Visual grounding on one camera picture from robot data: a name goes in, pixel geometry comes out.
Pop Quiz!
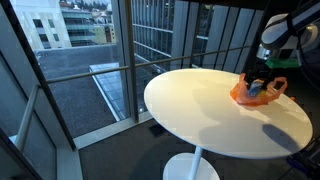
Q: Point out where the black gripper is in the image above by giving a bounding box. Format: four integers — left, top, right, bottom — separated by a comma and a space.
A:
247, 64, 279, 91

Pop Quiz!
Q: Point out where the white blue mentos container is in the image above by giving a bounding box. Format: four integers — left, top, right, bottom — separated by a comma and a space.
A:
248, 80, 264, 97

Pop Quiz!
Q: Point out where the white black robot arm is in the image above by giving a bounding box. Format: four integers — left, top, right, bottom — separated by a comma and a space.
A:
256, 0, 320, 89

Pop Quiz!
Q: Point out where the orange plastic bag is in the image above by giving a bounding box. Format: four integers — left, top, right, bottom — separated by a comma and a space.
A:
230, 73, 288, 106

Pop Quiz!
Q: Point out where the grey metal handrail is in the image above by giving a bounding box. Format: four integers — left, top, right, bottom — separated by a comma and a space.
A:
14, 45, 261, 152

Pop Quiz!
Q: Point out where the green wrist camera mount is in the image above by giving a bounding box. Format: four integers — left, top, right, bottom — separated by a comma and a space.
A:
266, 58, 299, 69

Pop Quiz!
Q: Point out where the white table pedestal base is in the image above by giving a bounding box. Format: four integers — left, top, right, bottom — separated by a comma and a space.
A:
163, 147, 220, 180

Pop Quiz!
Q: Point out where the white window frame post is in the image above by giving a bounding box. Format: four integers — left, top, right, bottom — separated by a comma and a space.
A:
111, 0, 139, 123

